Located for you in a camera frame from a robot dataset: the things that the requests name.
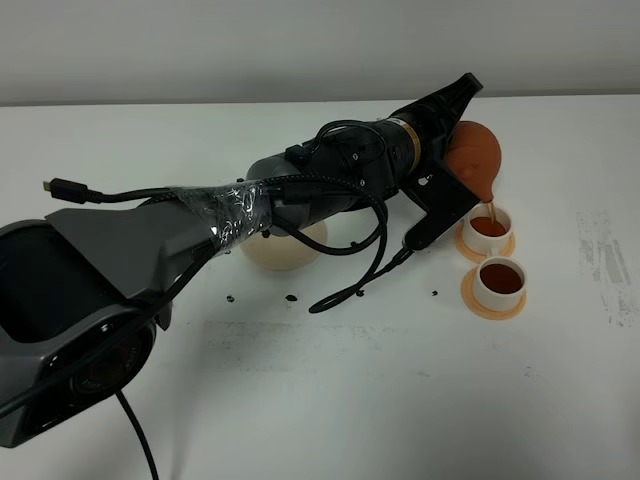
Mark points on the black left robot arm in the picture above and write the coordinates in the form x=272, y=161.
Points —
x=85, y=290

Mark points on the orange near saucer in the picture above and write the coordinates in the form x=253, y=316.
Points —
x=471, y=302

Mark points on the white near teacup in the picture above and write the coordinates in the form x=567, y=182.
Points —
x=499, y=283

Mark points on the orange saucer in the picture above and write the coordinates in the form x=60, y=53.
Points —
x=471, y=302
x=477, y=257

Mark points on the beige round teapot coaster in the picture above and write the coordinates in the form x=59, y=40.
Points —
x=277, y=253

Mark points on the white far teacup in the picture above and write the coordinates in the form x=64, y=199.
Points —
x=487, y=230

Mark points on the white teacup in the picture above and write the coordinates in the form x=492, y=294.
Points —
x=487, y=230
x=499, y=283

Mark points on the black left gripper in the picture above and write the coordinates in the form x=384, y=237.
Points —
x=408, y=152

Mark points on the brown clay teapot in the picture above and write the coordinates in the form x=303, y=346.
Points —
x=474, y=157

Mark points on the orange far saucer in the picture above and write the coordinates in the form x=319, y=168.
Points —
x=477, y=257

